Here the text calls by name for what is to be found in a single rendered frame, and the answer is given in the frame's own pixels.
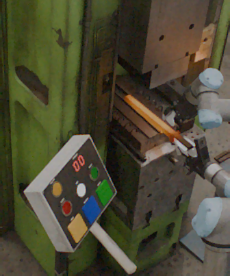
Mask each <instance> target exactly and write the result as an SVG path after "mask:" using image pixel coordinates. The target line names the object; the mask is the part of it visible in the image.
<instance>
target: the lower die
mask: <svg viewBox="0 0 230 276"><path fill-rule="evenodd" d="M115 83H116V84H118V85H119V86H120V87H121V88H122V89H123V90H124V91H125V92H126V93H127V94H129V95H131V96H132V97H133V98H134V99H136V100H137V101H139V102H140V103H141V104H142V105H143V106H144V107H146V108H147V109H148V110H150V111H151V112H152V113H154V115H156V116H157V117H158V118H159V119H161V120H162V121H163V122H164V123H165V124H167V125H168V126H169V127H170V128H172V129H173V130H174V131H175V130H176V126H177V124H176V123H175V124H174V125H173V126H172V125H170V123H169V122H168V121H167V120H166V119H165V120H163V118H162V116H163V112H162V111H161V110H159V109H157V107H156V106H154V105H153V104H151V105H150V101H149V100H148V99H147V98H145V99H143V98H144V96H143V95H142V94H140V93H138V91H137V90H136V89H135V88H134V87H133V88H132V89H131V87H132V86H131V85H130V84H129V83H128V82H127V81H125V80H124V79H123V78H122V77H121V76H120V75H116V79H115ZM137 93H138V94H137ZM156 109H157V110H156ZM114 110H118V114H116V112H114V113H113V115H112V125H113V126H114V127H115V128H116V125H117V120H118V118H119V117H120V116H124V117H125V119H124V120H123V117H122V118H120V119H119V121H118V131H119V132H120V133H121V134H123V127H124V124H125V123H126V122H130V123H131V126H129V123H127V124H126V125H125V133H124V135H125V137H126V139H128V140H129V135H130V131H131V130H132V129H133V128H134V127H136V128H137V132H136V130H135V129H134V130H133V131H132V133H131V144H132V145H134V146H135V147H136V148H137V149H138V150H139V151H140V152H141V153H144V152H145V151H148V150H149V149H152V148H153V147H154V145H155V147H156V146H157V145H160V144H162V143H163V142H166V141H167V140H170V138H169V137H168V136H167V135H166V134H165V133H164V132H162V133H161V130H160V129H158V128H157V127H156V126H155V125H154V124H152V122H151V121H150V120H149V119H147V118H146V117H145V116H144V115H143V114H141V113H140V112H139V111H138V110H137V109H136V108H134V107H133V106H132V104H130V103H129V102H128V101H127V100H126V99H125V98H123V97H122V96H121V95H120V94H119V93H118V92H116V91H115V90H114V100H113V107H112V111H114Z"/></svg>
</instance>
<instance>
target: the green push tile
mask: <svg viewBox="0 0 230 276"><path fill-rule="evenodd" d="M95 193H96V195H97V197H98V199H99V201H100V203H101V205H102V207H104V206H105V204H106V203H107V202H108V201H109V200H110V198H111V197H112V195H113V193H112V191H111V189H110V187H109V185H108V183H107V181H106V179H104V180H103V182H102V183H101V184H100V186H99V187H98V188H97V189H96V191H95Z"/></svg>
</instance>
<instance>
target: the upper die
mask: <svg viewBox="0 0 230 276"><path fill-rule="evenodd" d="M189 59H190V55H187V54H186V56H185V57H183V58H180V59H178V60H175V61H173V62H170V63H168V64H165V65H163V66H160V67H158V68H157V67H156V66H155V68H154V69H153V70H151V71H148V72H146V73H143V74H142V73H140V72H139V71H138V70H136V69H135V68H134V67H133V66H132V65H130V63H128V62H127V61H126V60H124V59H123V58H122V57H120V56H119V54H118V59H117V63H118V64H120V65H121V66H122V67H123V68H124V69H125V70H126V71H128V72H129V73H130V74H131V75H133V76H134V77H135V78H136V79H137V80H138V81H139V82H141V83H142V84H143V85H144V86H146V87H147V88H148V89H149V90H150V89H152V88H154V87H156V86H159V85H161V84H164V83H166V81H168V80H171V79H175V78H177V77H180V76H182V75H185V74H186V73H187V69H188V63H189Z"/></svg>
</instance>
